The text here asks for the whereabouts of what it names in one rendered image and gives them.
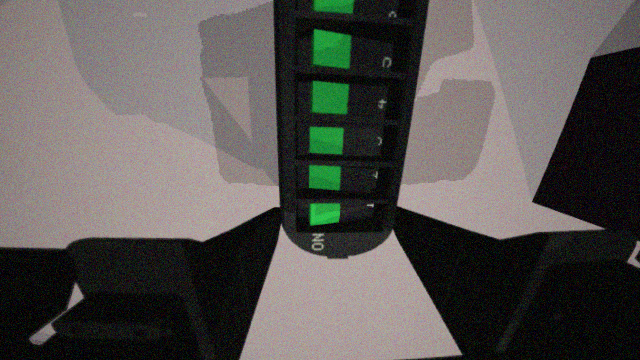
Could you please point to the dark grey controller unit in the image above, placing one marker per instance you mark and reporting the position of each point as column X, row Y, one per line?
column 346, row 78

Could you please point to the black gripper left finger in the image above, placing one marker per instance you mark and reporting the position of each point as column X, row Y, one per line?
column 220, row 279

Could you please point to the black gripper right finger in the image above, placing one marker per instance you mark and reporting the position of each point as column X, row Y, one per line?
column 482, row 286

